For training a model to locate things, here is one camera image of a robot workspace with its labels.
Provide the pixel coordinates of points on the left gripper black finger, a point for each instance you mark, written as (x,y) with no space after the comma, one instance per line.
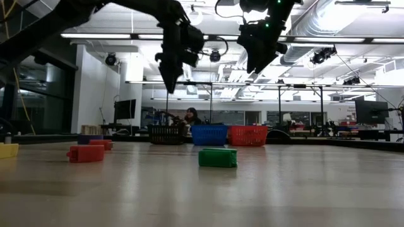
(166,75)
(176,72)

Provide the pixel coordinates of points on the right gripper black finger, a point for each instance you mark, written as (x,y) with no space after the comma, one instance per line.
(264,62)
(252,64)

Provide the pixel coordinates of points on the green mini stapler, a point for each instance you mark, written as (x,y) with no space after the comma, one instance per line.
(217,158)

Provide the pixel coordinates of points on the blue block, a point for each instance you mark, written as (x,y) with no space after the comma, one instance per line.
(90,138)

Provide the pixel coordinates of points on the yellow mini stapler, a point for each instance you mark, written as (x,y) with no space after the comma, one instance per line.
(8,150)

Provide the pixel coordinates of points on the background black robot arm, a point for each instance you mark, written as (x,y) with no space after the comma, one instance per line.
(164,118)

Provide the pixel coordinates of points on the black monitor on arm mount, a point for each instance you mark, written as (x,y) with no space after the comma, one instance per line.
(371,112)

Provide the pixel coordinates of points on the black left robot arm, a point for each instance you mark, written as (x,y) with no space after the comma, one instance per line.
(47,22)

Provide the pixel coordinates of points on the red mini stapler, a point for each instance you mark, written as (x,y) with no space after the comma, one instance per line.
(86,154)
(102,144)

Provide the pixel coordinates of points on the black ceiling spotlight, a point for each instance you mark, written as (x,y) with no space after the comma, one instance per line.
(352,81)
(111,59)
(215,56)
(323,55)

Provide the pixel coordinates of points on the person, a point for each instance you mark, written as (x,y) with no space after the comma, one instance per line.
(191,115)

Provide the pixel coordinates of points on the black monitor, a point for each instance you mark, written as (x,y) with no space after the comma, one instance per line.
(125,109)

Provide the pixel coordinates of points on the black plastic basket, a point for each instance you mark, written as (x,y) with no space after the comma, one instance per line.
(164,135)

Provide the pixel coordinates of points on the blue plastic basket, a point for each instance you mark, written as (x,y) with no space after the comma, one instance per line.
(208,135)

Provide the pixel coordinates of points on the red plastic basket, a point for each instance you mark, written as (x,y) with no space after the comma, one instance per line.
(247,135)

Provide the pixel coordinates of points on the black domed object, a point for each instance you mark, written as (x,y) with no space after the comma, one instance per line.
(279,134)

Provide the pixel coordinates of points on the ceiling light strip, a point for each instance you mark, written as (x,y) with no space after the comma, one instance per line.
(94,36)
(341,40)

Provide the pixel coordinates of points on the wooden crate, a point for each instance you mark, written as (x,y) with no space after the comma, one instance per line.
(91,130)

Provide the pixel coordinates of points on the red storage bins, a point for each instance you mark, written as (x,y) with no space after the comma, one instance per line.
(347,123)

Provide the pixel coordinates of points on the grey can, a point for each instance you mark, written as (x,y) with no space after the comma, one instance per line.
(8,138)

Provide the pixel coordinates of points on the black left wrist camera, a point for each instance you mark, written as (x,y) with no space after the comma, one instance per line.
(194,38)

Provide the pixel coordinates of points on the silver ventilation duct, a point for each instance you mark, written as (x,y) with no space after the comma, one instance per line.
(315,19)

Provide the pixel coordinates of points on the black metal gantry frame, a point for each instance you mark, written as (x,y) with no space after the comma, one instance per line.
(321,107)

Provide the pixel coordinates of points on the black table frame rail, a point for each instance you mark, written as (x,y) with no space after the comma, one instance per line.
(347,142)

